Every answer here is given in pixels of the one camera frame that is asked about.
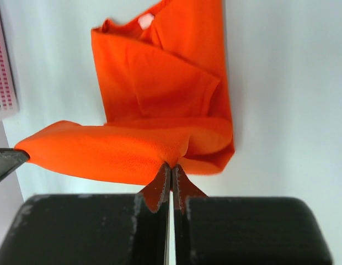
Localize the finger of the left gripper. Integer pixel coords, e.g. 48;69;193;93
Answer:
0;148;30;182

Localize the orange t shirt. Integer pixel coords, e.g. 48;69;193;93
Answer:
15;1;234;185

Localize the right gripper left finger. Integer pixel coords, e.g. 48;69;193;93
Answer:
0;164;171;264

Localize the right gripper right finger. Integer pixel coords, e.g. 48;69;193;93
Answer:
172;166;333;264

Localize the white plastic basket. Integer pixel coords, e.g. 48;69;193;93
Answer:
0;13;19;121

